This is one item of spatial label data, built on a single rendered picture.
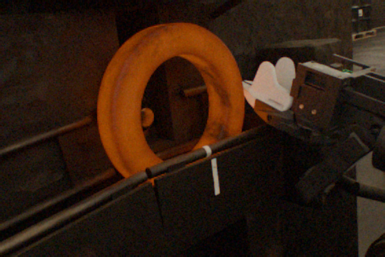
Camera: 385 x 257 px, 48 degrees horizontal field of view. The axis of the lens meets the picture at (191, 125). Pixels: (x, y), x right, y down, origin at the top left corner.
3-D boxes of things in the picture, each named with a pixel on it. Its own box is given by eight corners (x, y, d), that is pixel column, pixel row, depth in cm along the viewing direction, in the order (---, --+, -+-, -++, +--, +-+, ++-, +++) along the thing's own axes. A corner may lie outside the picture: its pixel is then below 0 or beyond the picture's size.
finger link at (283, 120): (272, 91, 53) (333, 118, 48) (270, 104, 54) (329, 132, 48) (247, 99, 50) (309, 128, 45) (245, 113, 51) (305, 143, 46)
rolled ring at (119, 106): (238, 16, 50) (218, 18, 53) (99, 33, 39) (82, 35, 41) (251, 165, 54) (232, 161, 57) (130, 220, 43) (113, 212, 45)
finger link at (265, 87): (247, 48, 54) (309, 71, 48) (241, 91, 57) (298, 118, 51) (231, 51, 52) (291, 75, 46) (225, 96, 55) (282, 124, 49)
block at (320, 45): (264, 198, 68) (251, 47, 63) (294, 181, 73) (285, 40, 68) (324, 215, 60) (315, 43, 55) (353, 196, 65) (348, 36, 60)
